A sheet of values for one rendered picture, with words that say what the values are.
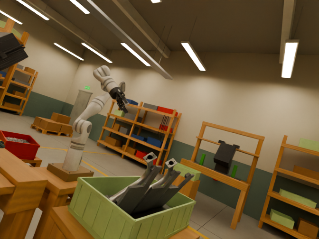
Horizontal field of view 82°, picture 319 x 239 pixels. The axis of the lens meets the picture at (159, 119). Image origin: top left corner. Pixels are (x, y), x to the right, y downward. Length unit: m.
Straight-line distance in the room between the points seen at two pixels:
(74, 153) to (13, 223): 0.43
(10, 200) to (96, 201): 0.37
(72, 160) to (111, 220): 0.56
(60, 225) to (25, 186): 0.24
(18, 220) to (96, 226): 0.40
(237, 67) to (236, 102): 1.17
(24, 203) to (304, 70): 6.30
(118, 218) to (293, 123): 5.43
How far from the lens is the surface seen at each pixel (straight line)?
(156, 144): 6.08
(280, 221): 5.28
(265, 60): 6.55
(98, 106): 1.37
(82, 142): 1.29
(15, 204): 1.11
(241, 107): 6.03
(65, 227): 1.01
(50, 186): 1.23
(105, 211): 0.90
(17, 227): 1.20
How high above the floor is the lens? 1.30
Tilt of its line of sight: 4 degrees up
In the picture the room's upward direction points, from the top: 19 degrees clockwise
